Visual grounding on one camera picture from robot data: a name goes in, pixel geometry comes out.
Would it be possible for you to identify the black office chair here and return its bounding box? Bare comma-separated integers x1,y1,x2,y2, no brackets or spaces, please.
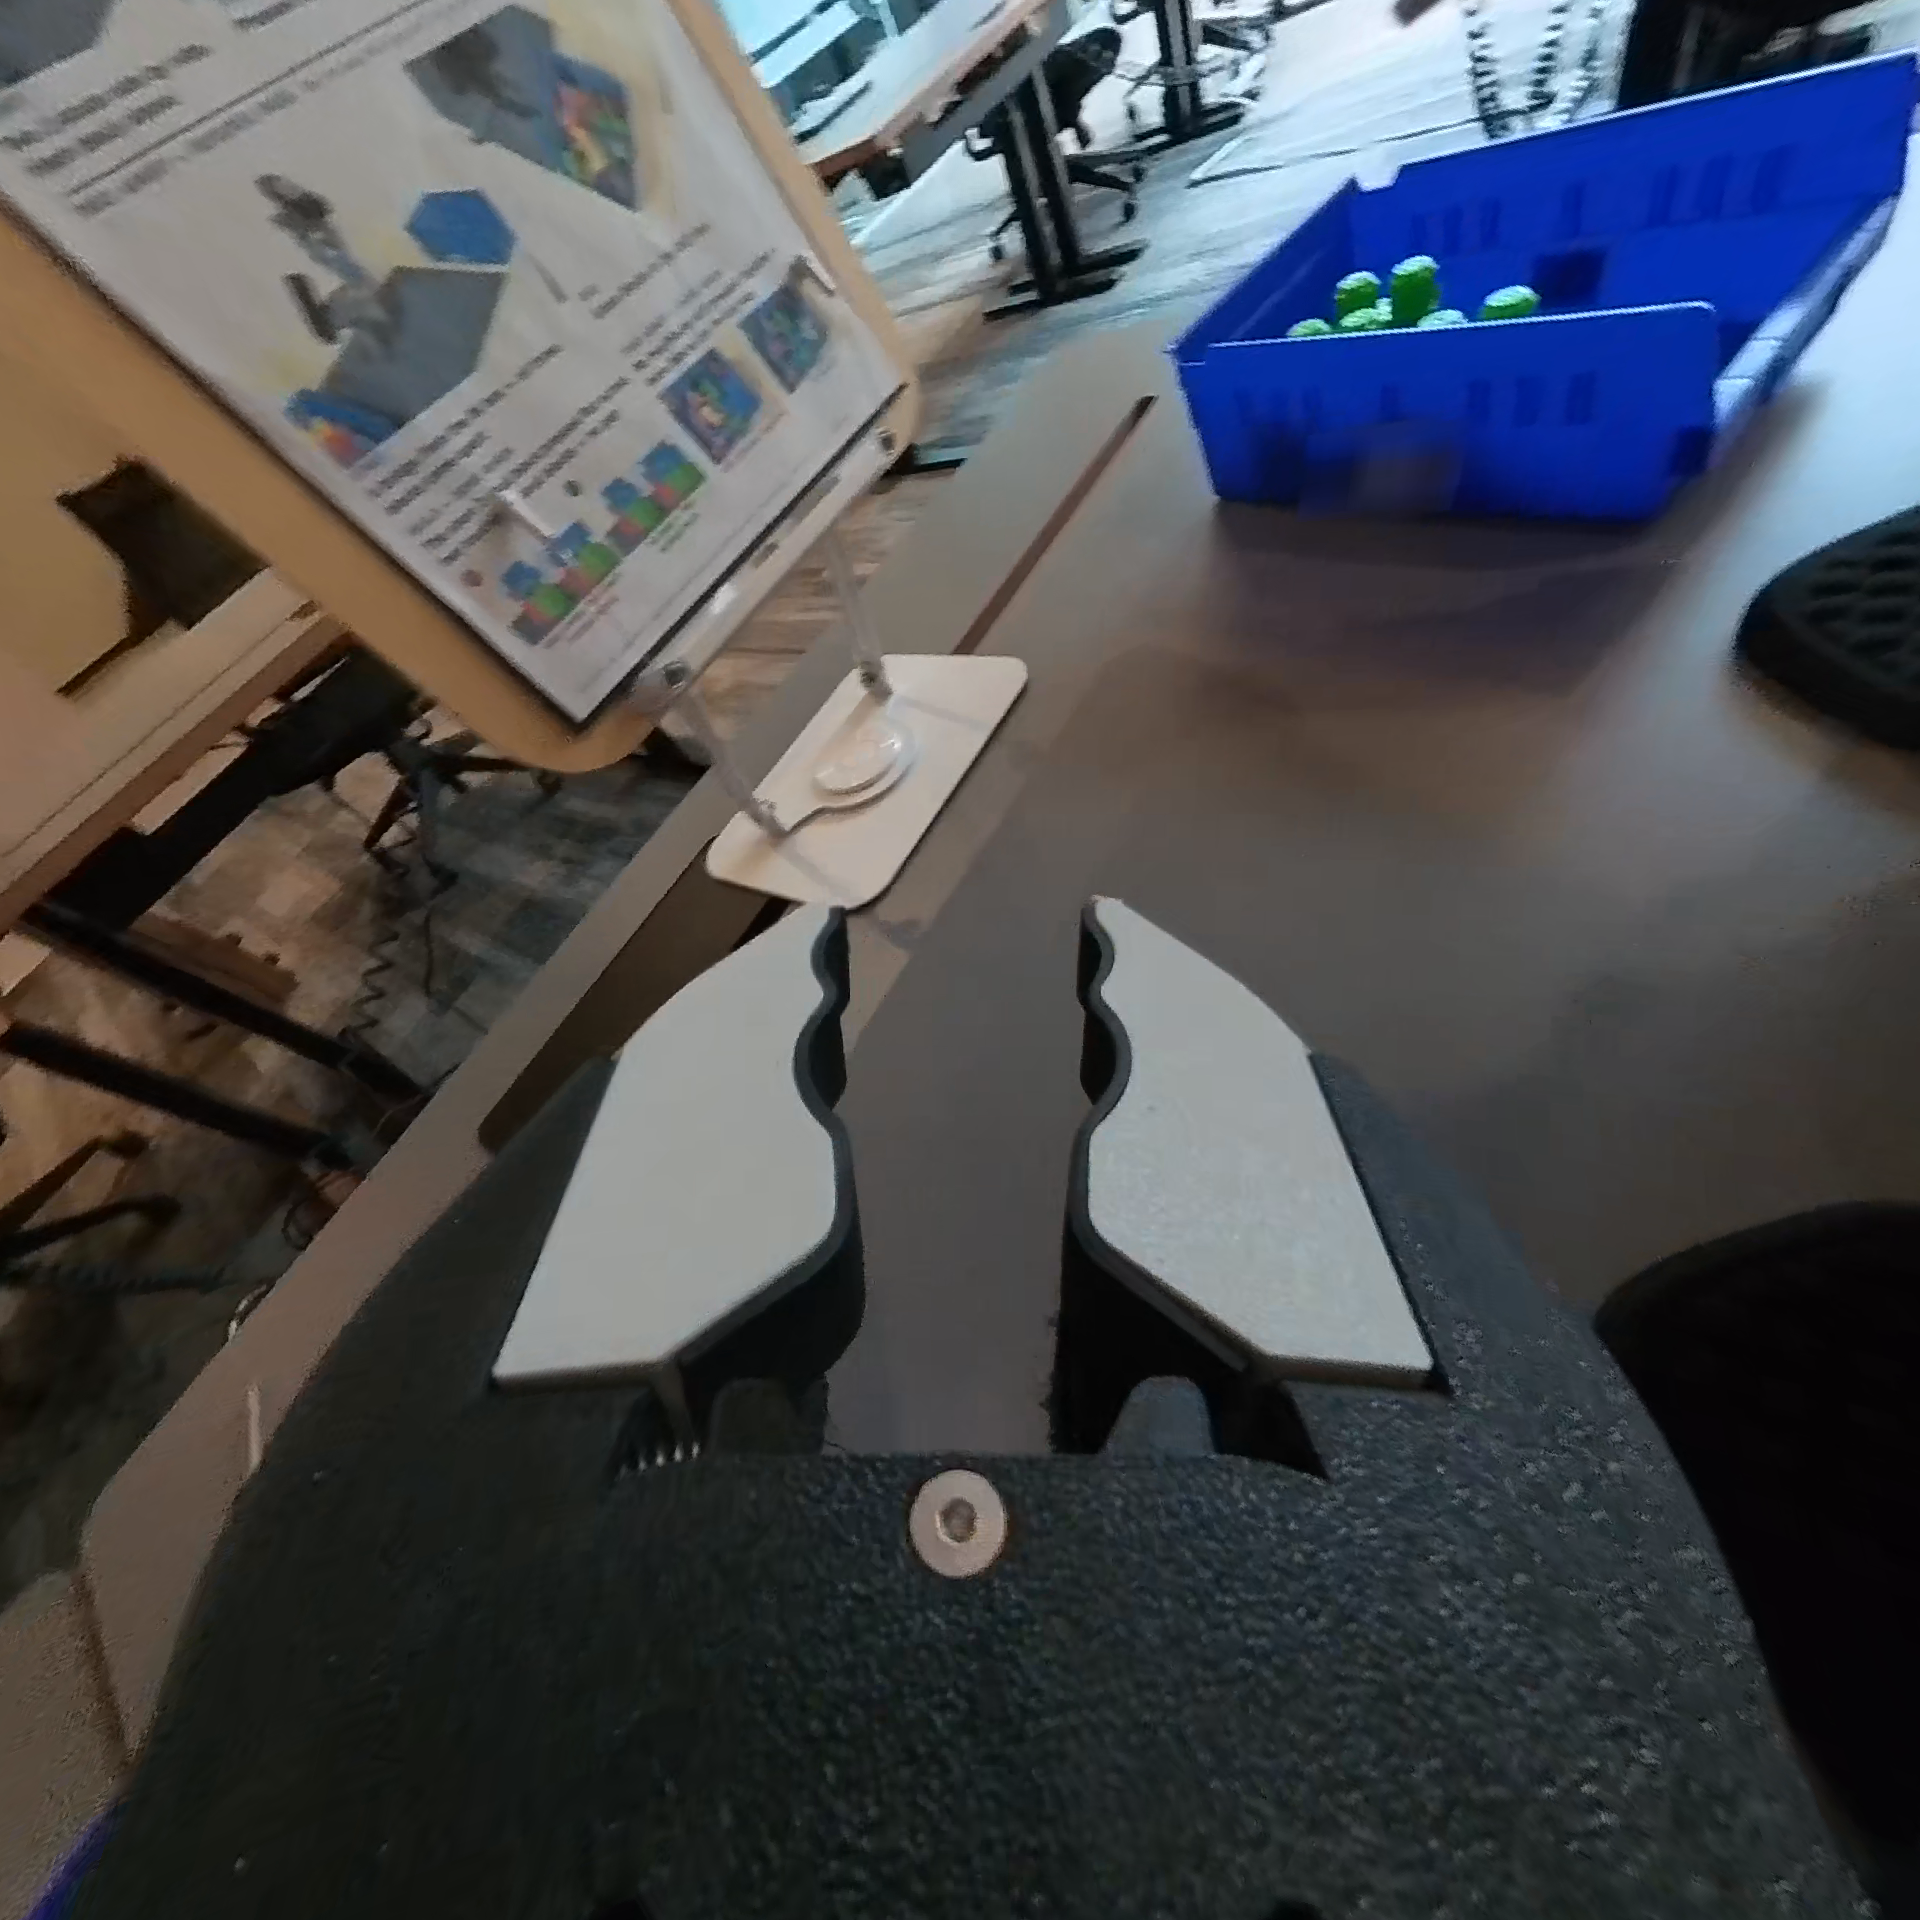
1045,27,1167,218

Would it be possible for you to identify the wooden background desk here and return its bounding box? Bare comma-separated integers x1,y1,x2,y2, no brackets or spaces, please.
796,0,1149,316

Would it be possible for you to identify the black desk leg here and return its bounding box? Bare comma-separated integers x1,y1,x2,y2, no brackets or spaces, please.
0,659,427,1180

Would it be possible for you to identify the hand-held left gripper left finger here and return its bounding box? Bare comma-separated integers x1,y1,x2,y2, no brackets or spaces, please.
489,911,866,1388

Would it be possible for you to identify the black honeycomb rubber pad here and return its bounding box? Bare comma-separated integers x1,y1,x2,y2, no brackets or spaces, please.
1740,507,1920,750

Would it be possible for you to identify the blue bin with white label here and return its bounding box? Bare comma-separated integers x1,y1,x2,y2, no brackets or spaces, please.
1174,57,1920,527

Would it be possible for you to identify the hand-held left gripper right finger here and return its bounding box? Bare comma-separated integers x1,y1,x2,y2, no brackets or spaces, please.
1066,895,1439,1388

